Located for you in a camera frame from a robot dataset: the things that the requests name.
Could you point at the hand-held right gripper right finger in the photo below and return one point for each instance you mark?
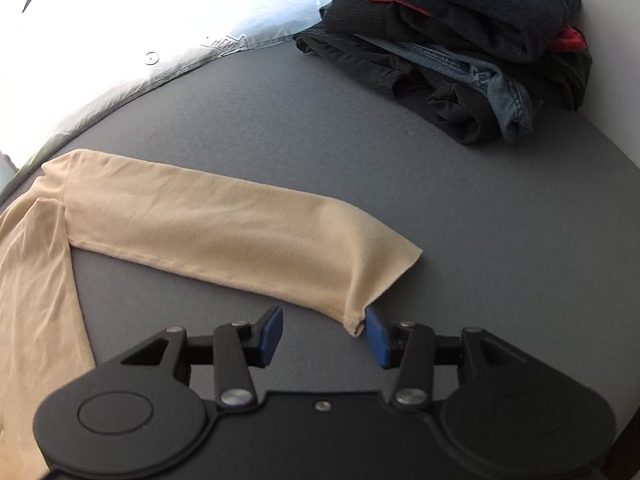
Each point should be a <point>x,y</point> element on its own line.
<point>378,340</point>

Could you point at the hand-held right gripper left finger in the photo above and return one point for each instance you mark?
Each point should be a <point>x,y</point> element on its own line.
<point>270,336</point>

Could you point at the beige long-sleeve shirt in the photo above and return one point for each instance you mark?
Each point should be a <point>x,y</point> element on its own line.
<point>225,220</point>

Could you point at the pile of dark folded clothes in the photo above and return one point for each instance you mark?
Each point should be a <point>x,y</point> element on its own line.
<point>360,19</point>

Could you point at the black pants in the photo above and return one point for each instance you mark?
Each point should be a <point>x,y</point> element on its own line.
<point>450,110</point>

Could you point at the blue denim jeans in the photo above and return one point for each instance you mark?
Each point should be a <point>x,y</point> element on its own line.
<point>505,95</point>

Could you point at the silver plastic sheet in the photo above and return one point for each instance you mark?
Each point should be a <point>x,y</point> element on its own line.
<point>260,25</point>

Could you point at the dark navy sweater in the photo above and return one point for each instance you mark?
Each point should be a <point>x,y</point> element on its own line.
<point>475,5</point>

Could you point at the red garment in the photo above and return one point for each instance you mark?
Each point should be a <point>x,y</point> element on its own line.
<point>570,39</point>

